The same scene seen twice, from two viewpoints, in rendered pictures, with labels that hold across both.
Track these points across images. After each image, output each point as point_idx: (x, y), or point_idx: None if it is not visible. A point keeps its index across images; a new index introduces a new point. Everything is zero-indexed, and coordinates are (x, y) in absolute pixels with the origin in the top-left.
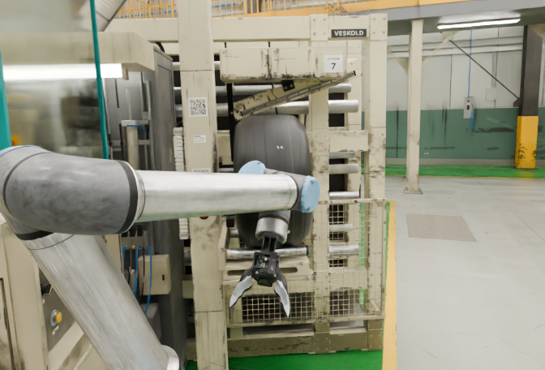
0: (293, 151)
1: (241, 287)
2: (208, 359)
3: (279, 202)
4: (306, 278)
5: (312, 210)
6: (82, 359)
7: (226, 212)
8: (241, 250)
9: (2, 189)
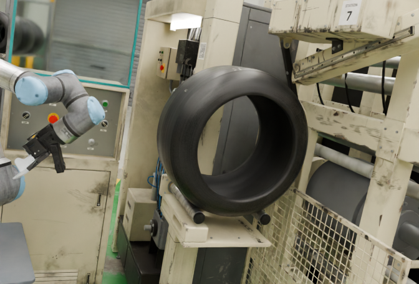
0: (186, 96)
1: None
2: (163, 278)
3: (0, 83)
4: (182, 243)
5: (25, 103)
6: (36, 167)
7: None
8: (176, 187)
9: None
